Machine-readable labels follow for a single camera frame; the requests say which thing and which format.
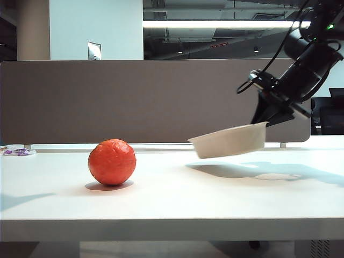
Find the grey fabric desk divider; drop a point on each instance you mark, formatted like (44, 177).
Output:
(134, 102)

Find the long white ceiling light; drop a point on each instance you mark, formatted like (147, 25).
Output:
(215, 24)

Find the silver wall plate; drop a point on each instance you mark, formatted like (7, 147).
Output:
(94, 51)

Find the purple and white packet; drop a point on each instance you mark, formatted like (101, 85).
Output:
(16, 151)

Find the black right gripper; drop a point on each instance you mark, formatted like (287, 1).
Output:
(301, 82)

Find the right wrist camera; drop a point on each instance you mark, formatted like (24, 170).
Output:
(264, 80)

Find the black ceiling spotlight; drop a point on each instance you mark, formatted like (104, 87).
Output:
(256, 49)

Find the orange fruit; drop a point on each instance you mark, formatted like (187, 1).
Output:
(112, 162)

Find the black office chair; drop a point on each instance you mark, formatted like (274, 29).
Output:
(332, 121)

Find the white divider bracket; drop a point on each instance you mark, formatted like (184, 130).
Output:
(28, 147)
(283, 144)

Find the beige paper lunchbox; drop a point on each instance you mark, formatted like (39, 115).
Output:
(231, 142)

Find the black vent grille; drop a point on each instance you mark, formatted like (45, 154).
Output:
(320, 249)

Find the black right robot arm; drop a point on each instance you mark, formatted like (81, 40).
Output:
(298, 43)

